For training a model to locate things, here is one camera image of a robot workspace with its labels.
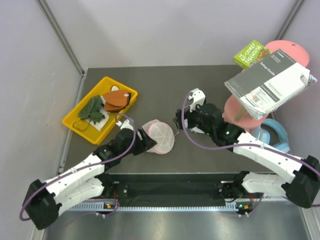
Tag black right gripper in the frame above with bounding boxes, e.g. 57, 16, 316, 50
173, 103, 215, 138

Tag pink-zippered round laundry bag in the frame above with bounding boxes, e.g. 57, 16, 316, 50
142, 119, 175, 155

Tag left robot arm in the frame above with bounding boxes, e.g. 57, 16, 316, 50
22, 128, 157, 230

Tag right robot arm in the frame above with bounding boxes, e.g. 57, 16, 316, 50
173, 103, 320, 208

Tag orange bra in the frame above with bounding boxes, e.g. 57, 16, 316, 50
102, 90, 131, 113

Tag green bra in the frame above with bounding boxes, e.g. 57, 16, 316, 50
72, 95, 106, 131

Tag yellow plastic tray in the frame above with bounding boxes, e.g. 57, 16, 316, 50
62, 76, 138, 145

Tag pink tiered stand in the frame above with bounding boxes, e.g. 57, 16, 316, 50
222, 40, 310, 132

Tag blue headphones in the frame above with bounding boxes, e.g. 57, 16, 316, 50
250, 118, 290, 153

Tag green treehouse book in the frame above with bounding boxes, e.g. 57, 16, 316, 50
233, 40, 272, 70

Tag grey setup guide booklet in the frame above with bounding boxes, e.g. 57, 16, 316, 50
224, 49, 318, 119

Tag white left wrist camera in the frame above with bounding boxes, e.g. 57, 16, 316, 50
116, 119, 134, 131

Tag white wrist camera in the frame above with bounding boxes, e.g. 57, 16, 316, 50
187, 88, 206, 112
116, 119, 134, 131

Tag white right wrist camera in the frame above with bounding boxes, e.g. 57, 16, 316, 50
187, 88, 206, 112

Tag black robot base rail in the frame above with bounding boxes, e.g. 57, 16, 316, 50
100, 173, 250, 208

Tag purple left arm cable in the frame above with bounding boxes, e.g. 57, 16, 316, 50
19, 113, 138, 221

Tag grey slotted cable duct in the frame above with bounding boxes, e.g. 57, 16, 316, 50
72, 201, 253, 213

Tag grey aluminium corner post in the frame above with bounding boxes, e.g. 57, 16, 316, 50
37, 0, 87, 77

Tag right aluminium corner post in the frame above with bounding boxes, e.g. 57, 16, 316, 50
274, 0, 306, 41

